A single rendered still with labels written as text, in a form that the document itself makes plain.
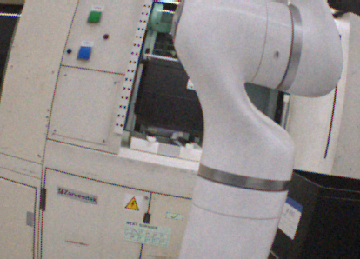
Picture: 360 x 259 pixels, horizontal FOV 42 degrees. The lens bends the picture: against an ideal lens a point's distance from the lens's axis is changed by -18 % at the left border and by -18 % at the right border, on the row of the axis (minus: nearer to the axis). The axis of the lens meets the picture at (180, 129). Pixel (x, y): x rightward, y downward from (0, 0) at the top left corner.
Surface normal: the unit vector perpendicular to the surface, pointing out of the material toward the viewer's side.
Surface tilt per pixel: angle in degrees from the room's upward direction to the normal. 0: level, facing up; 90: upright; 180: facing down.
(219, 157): 90
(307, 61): 107
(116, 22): 90
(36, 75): 90
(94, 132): 90
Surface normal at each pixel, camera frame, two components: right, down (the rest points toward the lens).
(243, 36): 0.09, 0.18
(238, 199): -0.16, 0.02
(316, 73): 0.04, 0.53
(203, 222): -0.72, -0.11
